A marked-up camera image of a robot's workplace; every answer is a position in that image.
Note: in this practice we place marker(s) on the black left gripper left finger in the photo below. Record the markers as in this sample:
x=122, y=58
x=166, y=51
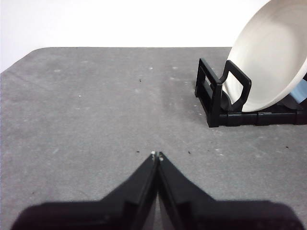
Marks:
x=115, y=213

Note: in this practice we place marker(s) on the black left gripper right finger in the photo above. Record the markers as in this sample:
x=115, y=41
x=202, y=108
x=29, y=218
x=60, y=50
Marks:
x=211, y=213

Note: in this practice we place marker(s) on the pale yellow round plate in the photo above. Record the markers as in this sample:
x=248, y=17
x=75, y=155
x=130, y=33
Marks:
x=268, y=55

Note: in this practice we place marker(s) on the black plate rack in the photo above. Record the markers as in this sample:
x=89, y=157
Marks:
x=213, y=105

